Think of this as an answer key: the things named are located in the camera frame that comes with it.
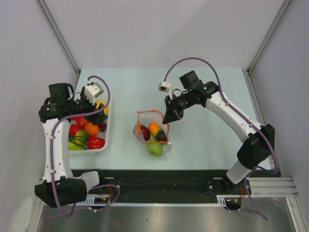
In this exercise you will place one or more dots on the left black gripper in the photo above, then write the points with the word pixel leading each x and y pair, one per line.
pixel 95 118

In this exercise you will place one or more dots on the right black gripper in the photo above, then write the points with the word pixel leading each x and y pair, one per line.
pixel 171 115

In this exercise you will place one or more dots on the green red mango toy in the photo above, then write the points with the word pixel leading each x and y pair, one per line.
pixel 154 128

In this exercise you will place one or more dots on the red bell pepper toy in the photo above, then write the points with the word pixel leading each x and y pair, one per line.
pixel 94 142

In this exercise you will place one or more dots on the dark mangosteen toy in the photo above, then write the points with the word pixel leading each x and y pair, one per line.
pixel 161 136

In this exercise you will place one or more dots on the clear zip top bag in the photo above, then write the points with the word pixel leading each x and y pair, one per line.
pixel 145 118

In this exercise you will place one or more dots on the dark red apple toy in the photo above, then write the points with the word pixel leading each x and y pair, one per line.
pixel 145 132

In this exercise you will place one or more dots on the green apple toy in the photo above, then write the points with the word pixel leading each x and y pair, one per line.
pixel 155 150

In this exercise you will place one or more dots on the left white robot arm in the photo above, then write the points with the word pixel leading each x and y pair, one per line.
pixel 59 187

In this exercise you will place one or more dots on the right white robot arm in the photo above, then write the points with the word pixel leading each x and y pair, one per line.
pixel 257 140

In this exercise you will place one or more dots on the white plastic food tray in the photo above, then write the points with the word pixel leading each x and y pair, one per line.
pixel 103 135

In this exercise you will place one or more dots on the purple grapes toy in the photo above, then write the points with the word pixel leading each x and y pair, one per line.
pixel 103 126

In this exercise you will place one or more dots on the orange fruit toy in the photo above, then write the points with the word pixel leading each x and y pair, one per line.
pixel 91 129

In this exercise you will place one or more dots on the red tomato toy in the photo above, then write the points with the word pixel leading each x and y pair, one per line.
pixel 81 121
pixel 74 128

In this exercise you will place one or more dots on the yellow lemon toy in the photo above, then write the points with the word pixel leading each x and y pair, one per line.
pixel 102 104

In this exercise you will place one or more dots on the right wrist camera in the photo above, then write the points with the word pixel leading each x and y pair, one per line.
pixel 167 88

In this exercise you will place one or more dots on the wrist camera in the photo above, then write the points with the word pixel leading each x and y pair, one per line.
pixel 94 92
pixel 167 88

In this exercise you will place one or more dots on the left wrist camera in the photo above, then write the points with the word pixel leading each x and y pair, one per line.
pixel 94 92

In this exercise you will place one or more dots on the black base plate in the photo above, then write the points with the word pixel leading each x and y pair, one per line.
pixel 156 186

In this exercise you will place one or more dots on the left aluminium frame post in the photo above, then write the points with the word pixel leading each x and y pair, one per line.
pixel 58 34

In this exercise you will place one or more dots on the aluminium frame post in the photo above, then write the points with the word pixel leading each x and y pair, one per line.
pixel 269 34
pixel 58 34

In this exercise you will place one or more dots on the right aluminium frame post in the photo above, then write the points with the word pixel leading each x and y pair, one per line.
pixel 269 34

